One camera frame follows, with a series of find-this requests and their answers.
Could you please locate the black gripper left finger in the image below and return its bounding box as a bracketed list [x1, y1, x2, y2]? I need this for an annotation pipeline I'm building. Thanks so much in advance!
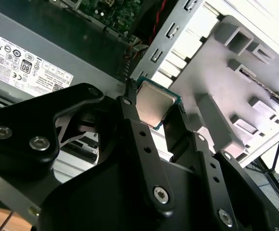
[0, 77, 177, 218]

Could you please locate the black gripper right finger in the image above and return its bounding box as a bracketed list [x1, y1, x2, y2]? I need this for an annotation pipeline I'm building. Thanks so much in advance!
[163, 103, 275, 231]

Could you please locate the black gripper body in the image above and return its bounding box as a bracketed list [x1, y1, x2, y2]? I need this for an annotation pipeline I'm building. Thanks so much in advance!
[40, 154, 225, 231]

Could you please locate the silver CPU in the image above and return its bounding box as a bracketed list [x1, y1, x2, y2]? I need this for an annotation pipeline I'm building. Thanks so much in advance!
[136, 76, 183, 132]

